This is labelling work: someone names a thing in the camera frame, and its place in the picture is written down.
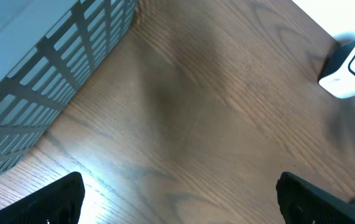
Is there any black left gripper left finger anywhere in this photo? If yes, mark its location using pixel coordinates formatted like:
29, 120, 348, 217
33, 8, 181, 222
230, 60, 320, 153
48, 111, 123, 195
0, 172, 85, 224

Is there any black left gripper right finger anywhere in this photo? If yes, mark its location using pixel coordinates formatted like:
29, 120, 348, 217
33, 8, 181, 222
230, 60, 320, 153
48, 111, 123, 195
276, 172, 355, 224

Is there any white barcode scanner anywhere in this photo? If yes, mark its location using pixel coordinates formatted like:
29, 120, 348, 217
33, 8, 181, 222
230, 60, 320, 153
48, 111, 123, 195
318, 40, 355, 99

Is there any grey plastic mesh basket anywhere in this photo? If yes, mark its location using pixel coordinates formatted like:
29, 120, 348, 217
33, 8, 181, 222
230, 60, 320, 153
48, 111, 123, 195
0, 0, 137, 175

